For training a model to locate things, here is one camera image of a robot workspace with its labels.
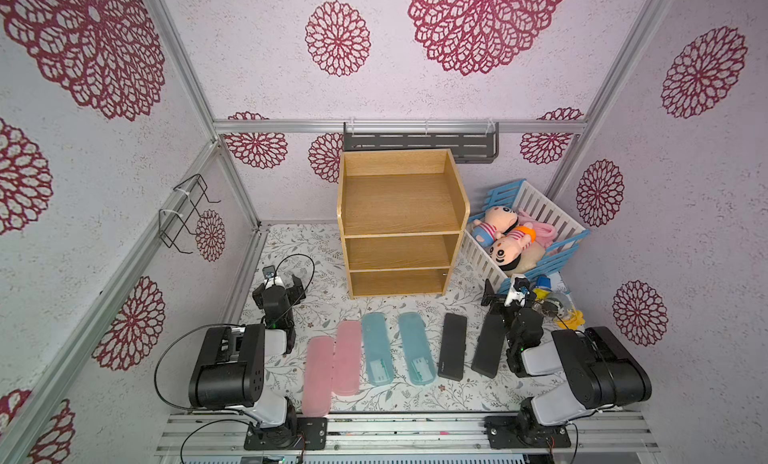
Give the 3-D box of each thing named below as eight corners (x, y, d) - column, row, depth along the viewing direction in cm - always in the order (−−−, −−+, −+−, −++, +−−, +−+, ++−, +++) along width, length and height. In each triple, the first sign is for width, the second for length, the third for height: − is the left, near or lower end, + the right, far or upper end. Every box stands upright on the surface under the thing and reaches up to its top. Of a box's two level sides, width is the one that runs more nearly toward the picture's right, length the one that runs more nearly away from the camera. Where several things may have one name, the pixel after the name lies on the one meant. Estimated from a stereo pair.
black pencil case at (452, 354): (436, 376, 85) (438, 373, 83) (443, 316, 97) (444, 312, 95) (462, 382, 84) (464, 379, 82) (466, 320, 96) (467, 316, 94)
